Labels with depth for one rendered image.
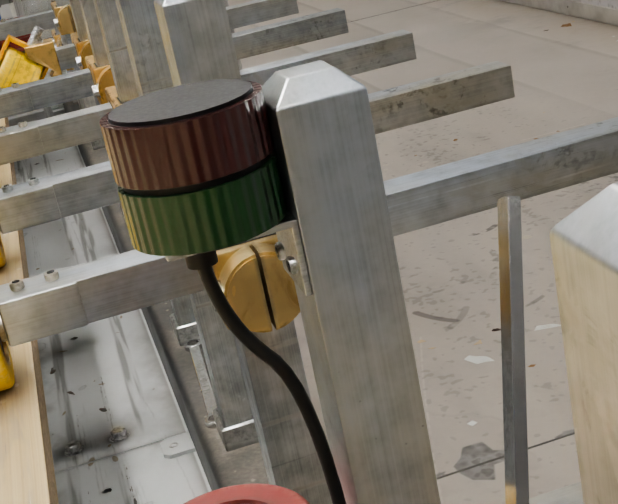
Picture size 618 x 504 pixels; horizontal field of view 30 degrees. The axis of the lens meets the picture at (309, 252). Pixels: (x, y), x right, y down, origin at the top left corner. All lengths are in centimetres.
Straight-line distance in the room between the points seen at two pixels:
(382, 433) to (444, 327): 233
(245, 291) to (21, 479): 16
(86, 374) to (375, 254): 103
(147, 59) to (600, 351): 73
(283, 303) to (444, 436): 169
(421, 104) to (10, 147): 43
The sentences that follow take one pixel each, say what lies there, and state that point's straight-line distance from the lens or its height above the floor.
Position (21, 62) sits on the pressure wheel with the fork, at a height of 96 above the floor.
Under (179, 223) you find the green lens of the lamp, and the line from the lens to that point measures 40.
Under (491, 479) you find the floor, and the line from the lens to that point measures 220.
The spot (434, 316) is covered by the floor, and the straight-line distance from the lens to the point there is 286.
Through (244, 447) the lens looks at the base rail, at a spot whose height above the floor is 70.
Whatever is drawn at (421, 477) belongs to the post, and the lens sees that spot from 48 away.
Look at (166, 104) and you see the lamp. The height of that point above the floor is 111.
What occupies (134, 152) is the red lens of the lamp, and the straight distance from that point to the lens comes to 40.
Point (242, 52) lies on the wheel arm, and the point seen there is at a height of 94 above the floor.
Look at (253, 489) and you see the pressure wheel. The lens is 56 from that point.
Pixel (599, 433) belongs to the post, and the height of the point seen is 109.
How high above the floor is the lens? 120
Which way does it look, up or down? 20 degrees down
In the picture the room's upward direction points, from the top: 12 degrees counter-clockwise
